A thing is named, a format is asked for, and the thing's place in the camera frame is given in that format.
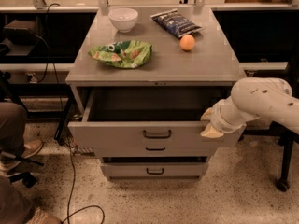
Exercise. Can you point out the grey top drawer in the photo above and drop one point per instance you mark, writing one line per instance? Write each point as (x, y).
(152, 118)

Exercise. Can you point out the blue chip bag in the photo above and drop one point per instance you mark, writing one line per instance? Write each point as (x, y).
(176, 24)

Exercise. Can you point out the white bowl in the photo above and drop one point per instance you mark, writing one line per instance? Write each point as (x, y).
(123, 19)

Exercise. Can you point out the grey middle drawer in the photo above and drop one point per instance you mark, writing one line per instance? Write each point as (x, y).
(153, 152)

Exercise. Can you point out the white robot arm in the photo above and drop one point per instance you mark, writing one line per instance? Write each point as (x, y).
(253, 98)

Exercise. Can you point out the grey drawer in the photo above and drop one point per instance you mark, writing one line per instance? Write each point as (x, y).
(152, 118)
(154, 167)
(153, 152)

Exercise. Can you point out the orange fruit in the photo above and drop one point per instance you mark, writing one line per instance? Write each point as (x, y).
(187, 42)

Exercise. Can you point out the person leg with shoe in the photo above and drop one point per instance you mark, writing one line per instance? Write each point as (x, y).
(12, 126)
(16, 209)

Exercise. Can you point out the grey bottom drawer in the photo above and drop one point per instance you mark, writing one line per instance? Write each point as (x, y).
(154, 167)

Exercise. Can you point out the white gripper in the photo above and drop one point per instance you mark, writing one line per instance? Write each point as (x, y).
(220, 119)

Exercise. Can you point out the near person leg with shoe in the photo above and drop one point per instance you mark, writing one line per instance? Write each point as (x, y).
(16, 209)

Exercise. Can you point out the black box on shelf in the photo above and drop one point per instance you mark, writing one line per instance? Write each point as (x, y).
(21, 32)

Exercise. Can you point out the green chip bag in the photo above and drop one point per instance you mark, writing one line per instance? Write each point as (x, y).
(128, 54)

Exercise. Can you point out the grey drawer cabinet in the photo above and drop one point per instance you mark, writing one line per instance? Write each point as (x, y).
(211, 63)

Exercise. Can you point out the black rolling robot base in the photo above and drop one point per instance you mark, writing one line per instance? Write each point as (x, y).
(286, 137)

